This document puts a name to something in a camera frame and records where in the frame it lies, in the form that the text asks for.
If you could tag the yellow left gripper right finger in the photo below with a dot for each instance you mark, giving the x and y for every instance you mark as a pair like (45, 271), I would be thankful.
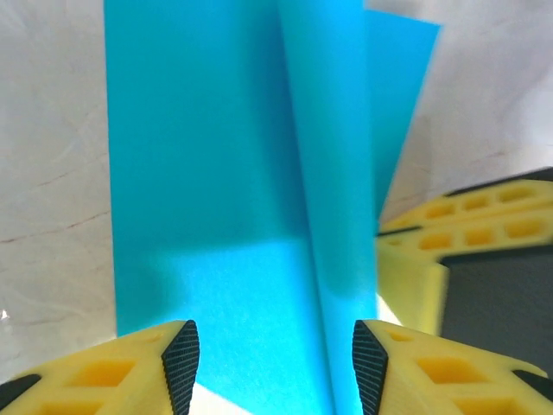
(432, 376)

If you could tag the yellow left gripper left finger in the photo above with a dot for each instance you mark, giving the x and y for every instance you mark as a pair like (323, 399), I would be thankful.
(108, 380)

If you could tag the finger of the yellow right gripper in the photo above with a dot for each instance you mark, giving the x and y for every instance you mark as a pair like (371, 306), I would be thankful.
(410, 276)
(458, 207)

